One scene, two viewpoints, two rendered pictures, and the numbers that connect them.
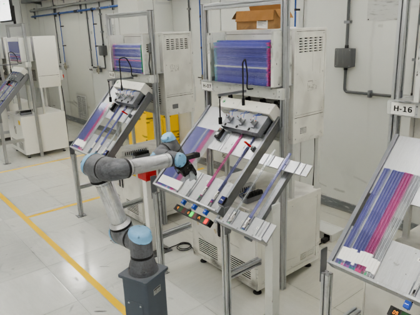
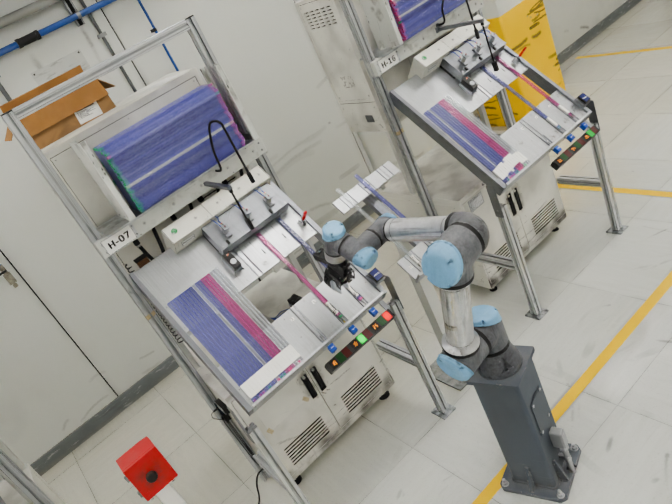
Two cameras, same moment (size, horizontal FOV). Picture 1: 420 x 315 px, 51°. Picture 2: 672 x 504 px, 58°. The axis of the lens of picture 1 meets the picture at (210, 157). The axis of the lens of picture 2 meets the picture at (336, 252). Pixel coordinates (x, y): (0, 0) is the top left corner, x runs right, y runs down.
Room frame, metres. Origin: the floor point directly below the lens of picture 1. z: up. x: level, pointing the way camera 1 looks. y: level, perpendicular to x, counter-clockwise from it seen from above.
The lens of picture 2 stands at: (1.98, 1.97, 1.97)
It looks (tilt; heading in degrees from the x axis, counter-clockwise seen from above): 26 degrees down; 283
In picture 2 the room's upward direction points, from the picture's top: 27 degrees counter-clockwise
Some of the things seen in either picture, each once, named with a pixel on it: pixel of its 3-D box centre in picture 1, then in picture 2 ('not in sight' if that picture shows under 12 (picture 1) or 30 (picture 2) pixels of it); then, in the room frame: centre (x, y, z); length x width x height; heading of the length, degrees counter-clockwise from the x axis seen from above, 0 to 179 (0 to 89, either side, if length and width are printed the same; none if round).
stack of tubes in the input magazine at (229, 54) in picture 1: (245, 61); (173, 146); (2.89, -0.26, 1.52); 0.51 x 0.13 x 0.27; 39
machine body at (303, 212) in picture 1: (254, 225); (285, 371); (3.01, -0.31, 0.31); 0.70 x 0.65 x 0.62; 39
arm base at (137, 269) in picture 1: (142, 261); (495, 353); (2.02, 0.37, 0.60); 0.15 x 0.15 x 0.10
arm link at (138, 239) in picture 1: (139, 240); (483, 328); (2.03, 0.37, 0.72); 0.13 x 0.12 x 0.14; 46
